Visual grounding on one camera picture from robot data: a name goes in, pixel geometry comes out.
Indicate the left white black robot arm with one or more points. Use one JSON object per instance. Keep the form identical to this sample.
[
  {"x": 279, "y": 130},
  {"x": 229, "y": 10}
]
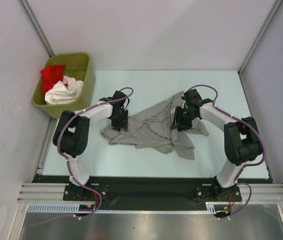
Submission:
[{"x": 71, "y": 136}]

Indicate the right aluminium corner post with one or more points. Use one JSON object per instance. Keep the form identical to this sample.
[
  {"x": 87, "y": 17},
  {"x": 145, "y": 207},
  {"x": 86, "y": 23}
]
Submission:
[{"x": 260, "y": 35}]

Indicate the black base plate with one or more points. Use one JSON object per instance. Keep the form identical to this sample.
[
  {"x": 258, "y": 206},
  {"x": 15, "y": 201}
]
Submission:
[{"x": 148, "y": 193}]

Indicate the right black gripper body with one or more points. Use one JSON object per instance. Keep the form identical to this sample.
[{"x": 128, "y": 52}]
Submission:
[{"x": 184, "y": 117}]

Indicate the aluminium corner post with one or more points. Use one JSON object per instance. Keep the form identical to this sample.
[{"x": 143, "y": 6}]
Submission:
[
  {"x": 30, "y": 14},
  {"x": 260, "y": 35}
]

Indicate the left aluminium corner post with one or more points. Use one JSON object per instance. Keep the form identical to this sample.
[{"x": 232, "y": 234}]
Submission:
[{"x": 30, "y": 14}]

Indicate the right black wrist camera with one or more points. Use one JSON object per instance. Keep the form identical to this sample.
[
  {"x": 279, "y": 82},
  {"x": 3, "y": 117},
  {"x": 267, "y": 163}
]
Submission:
[{"x": 192, "y": 98}]

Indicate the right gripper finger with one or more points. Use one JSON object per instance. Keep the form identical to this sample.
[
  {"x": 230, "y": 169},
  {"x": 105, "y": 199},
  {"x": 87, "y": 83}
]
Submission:
[
  {"x": 174, "y": 126},
  {"x": 180, "y": 129}
]

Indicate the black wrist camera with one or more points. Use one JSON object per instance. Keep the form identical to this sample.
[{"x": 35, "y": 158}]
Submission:
[
  {"x": 120, "y": 97},
  {"x": 192, "y": 98}
]

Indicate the olive green plastic bin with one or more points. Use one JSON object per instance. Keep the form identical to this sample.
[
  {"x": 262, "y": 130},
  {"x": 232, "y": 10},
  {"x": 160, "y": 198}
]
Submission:
[{"x": 78, "y": 66}]

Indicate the red t shirt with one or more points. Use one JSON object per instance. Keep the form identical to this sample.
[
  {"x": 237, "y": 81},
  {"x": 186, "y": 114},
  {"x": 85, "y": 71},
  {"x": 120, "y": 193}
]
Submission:
[{"x": 51, "y": 75}]

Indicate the aluminium frame rail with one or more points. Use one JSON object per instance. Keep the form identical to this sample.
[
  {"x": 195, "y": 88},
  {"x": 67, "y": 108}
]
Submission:
[{"x": 54, "y": 192}]

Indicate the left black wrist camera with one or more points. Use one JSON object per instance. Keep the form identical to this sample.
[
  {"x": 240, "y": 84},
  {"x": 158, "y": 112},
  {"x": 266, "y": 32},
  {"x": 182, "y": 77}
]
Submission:
[{"x": 120, "y": 97}]

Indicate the grey slotted cable duct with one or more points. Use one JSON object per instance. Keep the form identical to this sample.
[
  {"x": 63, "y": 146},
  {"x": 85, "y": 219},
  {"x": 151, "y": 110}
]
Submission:
[{"x": 86, "y": 208}]

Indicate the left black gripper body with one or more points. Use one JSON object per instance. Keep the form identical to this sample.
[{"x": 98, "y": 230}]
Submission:
[{"x": 120, "y": 120}]

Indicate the grey t shirt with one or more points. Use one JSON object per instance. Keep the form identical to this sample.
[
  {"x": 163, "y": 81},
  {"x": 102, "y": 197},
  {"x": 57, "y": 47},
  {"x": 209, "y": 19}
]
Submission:
[{"x": 151, "y": 128}]

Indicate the white t shirt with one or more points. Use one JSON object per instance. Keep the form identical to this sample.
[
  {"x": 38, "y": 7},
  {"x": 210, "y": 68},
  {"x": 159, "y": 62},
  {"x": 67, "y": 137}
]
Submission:
[{"x": 64, "y": 92}]

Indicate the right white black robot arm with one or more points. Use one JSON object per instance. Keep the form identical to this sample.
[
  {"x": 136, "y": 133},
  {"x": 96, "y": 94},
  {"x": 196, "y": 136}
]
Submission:
[{"x": 242, "y": 144}]

